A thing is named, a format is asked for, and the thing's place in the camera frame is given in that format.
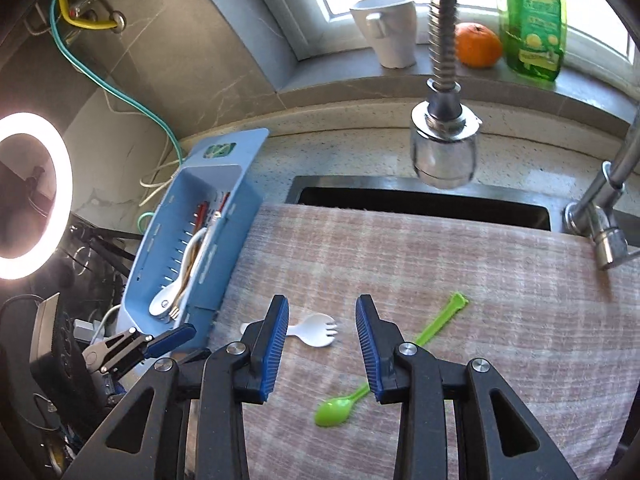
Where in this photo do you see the green hose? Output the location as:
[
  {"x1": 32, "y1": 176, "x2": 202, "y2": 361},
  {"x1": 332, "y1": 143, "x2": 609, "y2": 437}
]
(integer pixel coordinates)
[{"x1": 50, "y1": 0, "x2": 182, "y2": 167}]

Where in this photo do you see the chrome faucet spray head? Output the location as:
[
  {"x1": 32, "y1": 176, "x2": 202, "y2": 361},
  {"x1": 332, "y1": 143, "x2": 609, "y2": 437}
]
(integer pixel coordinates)
[{"x1": 409, "y1": 0, "x2": 484, "y2": 190}]

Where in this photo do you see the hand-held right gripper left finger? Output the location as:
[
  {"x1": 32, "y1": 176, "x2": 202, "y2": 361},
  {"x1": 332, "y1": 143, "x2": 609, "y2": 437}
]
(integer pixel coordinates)
[{"x1": 64, "y1": 295, "x2": 291, "y2": 480}]

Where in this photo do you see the blue plastic drainer basket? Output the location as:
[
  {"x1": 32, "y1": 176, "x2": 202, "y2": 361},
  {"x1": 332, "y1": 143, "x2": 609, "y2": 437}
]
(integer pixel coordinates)
[{"x1": 120, "y1": 127, "x2": 271, "y2": 352}]

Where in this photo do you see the orange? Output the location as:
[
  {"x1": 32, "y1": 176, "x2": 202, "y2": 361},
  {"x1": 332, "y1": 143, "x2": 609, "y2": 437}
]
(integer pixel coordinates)
[{"x1": 454, "y1": 22, "x2": 504, "y2": 70}]

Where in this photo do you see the steel sink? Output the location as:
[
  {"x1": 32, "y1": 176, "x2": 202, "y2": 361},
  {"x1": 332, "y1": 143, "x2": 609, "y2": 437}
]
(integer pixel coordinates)
[{"x1": 287, "y1": 175, "x2": 552, "y2": 234}]

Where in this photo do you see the green dish soap bottle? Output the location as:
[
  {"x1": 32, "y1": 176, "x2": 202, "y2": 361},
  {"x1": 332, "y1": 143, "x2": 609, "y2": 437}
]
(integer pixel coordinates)
[{"x1": 492, "y1": 0, "x2": 569, "y2": 84}]

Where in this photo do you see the white cable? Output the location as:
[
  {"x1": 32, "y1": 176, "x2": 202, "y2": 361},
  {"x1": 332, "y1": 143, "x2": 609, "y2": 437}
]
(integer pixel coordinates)
[{"x1": 138, "y1": 159, "x2": 182, "y2": 207}]

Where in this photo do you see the white cup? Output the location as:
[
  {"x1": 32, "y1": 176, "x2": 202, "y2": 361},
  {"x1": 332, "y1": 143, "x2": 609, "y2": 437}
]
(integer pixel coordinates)
[{"x1": 349, "y1": 0, "x2": 419, "y2": 70}]

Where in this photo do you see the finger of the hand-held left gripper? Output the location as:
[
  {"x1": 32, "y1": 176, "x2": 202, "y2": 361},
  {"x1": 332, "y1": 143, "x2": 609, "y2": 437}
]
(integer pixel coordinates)
[{"x1": 82, "y1": 324, "x2": 197, "y2": 375}]

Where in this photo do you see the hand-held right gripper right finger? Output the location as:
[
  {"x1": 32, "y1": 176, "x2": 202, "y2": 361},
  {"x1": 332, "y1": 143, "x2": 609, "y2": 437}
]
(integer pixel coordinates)
[{"x1": 355, "y1": 295, "x2": 581, "y2": 480}]

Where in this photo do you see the chrome faucet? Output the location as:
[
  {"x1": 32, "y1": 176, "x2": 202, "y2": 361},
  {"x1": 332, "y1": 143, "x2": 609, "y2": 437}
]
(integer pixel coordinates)
[{"x1": 563, "y1": 110, "x2": 640, "y2": 272}]

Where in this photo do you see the ring light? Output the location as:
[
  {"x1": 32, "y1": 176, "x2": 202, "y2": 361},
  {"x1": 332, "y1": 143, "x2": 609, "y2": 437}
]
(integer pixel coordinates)
[{"x1": 0, "y1": 112, "x2": 75, "y2": 281}]

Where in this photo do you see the white plastic spoon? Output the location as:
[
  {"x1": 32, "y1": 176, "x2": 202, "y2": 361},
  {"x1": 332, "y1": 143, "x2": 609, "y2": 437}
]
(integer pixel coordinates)
[{"x1": 149, "y1": 227, "x2": 211, "y2": 317}]

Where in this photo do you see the yellow cable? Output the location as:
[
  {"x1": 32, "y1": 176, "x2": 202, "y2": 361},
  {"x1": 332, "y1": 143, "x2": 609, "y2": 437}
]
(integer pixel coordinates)
[{"x1": 56, "y1": 0, "x2": 119, "y2": 32}]

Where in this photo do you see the green plastic spoon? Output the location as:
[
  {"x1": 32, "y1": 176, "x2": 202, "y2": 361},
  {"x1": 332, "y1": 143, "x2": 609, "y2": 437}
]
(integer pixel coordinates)
[{"x1": 314, "y1": 292, "x2": 470, "y2": 428}]

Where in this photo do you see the black tripod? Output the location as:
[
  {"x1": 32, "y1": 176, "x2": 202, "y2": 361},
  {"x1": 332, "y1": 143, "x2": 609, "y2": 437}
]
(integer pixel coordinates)
[{"x1": 64, "y1": 210, "x2": 147, "y2": 288}]

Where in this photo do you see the white plastic spork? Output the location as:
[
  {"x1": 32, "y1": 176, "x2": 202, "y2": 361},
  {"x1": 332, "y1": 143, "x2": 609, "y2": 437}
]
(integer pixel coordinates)
[{"x1": 240, "y1": 312, "x2": 340, "y2": 348}]

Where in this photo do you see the pink plaid blanket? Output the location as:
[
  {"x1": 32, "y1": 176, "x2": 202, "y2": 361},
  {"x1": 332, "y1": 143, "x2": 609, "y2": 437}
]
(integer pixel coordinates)
[{"x1": 185, "y1": 202, "x2": 640, "y2": 480}]

